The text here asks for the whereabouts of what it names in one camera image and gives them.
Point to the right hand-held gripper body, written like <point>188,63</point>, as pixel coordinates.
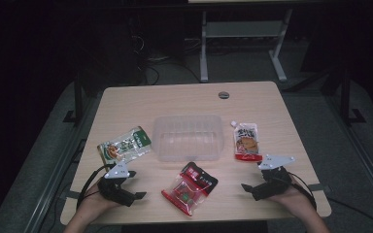
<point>273,186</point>

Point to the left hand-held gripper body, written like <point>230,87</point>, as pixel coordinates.
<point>115,191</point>

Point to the white and red snack pouch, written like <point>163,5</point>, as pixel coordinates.
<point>246,142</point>

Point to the red and black snack packet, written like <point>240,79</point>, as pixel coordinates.
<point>189,189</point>

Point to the clear plastic container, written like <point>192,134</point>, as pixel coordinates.
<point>187,137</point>

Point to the person's right hand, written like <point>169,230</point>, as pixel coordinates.
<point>293,202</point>

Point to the person's left hand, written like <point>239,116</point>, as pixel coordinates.
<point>94,205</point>

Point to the green snack packet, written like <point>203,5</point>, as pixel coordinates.
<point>124,148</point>

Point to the grey tape strip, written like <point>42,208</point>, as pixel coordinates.
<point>317,187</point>
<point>72,194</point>

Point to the grey round table grommet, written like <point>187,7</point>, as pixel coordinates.
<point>223,95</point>

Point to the black metal stand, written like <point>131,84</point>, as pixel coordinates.
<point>346,97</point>
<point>77,100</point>

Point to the white metal desk frame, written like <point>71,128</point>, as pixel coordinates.
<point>239,29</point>

